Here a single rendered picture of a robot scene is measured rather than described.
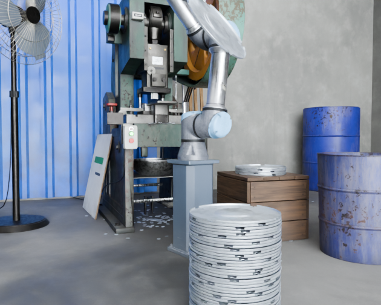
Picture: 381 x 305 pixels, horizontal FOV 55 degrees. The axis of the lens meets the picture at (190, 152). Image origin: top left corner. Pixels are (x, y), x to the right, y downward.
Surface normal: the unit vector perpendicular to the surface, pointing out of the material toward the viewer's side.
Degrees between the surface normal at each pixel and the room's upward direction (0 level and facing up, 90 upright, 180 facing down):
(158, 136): 90
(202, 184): 90
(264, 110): 90
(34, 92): 90
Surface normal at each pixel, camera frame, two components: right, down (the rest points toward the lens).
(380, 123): -0.93, 0.01
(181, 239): -0.80, 0.02
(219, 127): 0.65, 0.16
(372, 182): -0.25, 0.07
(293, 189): 0.33, 0.04
